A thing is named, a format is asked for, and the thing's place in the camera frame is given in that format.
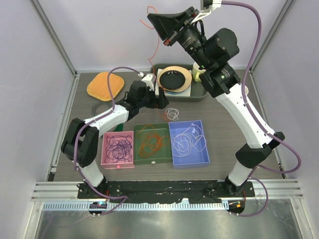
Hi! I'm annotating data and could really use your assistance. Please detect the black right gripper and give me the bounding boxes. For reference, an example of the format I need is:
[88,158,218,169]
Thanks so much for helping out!
[147,7,213,70]

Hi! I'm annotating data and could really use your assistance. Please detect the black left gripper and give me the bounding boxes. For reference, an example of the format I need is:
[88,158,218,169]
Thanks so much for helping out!
[138,87,168,110]

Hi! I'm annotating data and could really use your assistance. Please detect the white cable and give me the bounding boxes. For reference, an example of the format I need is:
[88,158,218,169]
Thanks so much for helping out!
[164,107,180,121]
[171,121,207,157]

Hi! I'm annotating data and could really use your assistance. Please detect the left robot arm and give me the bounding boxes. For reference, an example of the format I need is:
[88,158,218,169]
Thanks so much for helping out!
[61,81,169,199]

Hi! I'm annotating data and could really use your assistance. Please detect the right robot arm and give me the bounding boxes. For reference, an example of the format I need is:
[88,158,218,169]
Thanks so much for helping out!
[148,6,285,197]

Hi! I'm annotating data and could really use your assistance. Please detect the black and tan plate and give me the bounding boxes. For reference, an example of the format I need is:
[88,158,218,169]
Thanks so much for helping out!
[157,66,192,93]

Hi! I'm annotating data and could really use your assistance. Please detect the white square plate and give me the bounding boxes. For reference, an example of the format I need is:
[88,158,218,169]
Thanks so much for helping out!
[155,69,192,98]

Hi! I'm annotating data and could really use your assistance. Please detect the green box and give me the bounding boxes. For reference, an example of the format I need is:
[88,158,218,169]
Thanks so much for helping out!
[133,123,172,165]

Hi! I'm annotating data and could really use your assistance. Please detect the yellow mug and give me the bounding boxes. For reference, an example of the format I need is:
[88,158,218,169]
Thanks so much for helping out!
[192,62,206,83]

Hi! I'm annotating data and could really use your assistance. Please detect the blue box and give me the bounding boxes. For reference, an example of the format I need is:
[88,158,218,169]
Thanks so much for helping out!
[168,120,210,169]

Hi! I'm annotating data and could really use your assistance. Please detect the wooden cutting board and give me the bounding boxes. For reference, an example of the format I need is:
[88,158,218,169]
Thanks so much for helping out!
[86,72,124,102]

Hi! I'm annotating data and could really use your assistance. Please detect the pink box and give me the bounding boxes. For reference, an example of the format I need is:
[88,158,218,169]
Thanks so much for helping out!
[101,131,135,169]

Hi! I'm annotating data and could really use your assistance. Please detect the pink mug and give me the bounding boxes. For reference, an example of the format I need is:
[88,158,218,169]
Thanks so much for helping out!
[244,86,249,96]

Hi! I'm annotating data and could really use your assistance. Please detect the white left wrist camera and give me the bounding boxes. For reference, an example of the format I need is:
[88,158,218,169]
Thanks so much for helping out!
[138,72,156,91]

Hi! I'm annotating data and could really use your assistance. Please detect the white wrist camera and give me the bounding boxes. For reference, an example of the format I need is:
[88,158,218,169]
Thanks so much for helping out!
[138,72,156,91]
[191,0,222,23]

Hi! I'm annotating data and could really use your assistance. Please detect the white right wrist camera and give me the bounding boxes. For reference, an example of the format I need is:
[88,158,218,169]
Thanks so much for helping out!
[191,0,222,23]

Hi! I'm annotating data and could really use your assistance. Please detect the grey cable coil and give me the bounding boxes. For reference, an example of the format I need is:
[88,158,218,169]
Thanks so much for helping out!
[92,102,108,117]

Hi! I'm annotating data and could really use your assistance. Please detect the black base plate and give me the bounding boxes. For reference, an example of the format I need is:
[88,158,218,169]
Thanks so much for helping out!
[77,179,255,204]

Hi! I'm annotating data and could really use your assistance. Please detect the white slotted cable duct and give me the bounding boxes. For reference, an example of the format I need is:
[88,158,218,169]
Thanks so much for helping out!
[42,200,229,212]

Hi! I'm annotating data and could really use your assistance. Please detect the aluminium corner post left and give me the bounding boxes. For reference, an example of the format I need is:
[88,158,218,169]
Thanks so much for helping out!
[29,0,78,77]

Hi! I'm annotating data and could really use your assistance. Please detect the aluminium corner post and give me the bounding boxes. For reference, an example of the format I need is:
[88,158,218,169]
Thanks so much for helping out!
[29,0,78,77]
[249,0,297,74]

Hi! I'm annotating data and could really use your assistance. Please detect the aluminium corner post right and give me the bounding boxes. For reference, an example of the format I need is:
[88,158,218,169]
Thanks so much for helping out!
[249,0,297,74]

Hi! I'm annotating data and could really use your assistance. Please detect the aluminium front rail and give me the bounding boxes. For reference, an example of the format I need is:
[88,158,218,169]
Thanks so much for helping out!
[31,179,304,202]

